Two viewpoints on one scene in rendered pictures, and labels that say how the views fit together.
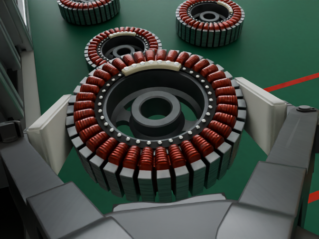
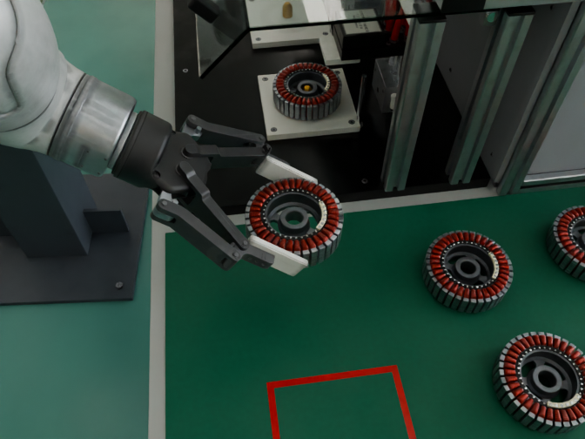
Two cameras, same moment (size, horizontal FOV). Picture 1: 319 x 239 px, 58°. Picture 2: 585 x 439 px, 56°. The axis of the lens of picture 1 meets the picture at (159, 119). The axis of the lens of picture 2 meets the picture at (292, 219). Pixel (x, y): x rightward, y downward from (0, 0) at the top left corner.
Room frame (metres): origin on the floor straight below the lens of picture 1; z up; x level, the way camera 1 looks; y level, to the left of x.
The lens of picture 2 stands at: (0.19, -0.38, 1.40)
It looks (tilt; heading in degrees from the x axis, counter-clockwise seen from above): 53 degrees down; 100
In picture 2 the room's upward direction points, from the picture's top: straight up
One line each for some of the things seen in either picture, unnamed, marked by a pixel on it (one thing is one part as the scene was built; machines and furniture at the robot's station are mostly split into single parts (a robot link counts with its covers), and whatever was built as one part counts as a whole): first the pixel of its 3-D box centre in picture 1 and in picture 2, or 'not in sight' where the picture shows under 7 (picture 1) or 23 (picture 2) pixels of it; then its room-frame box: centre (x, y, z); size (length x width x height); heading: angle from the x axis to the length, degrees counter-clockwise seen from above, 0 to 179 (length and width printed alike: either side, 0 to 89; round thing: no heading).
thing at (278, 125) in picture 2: not in sight; (306, 102); (0.09, 0.33, 0.78); 0.15 x 0.15 x 0.01; 18
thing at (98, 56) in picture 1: (124, 55); (467, 270); (0.35, 0.05, 0.77); 0.11 x 0.11 x 0.04
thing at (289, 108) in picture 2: not in sight; (306, 91); (0.09, 0.33, 0.80); 0.11 x 0.11 x 0.04
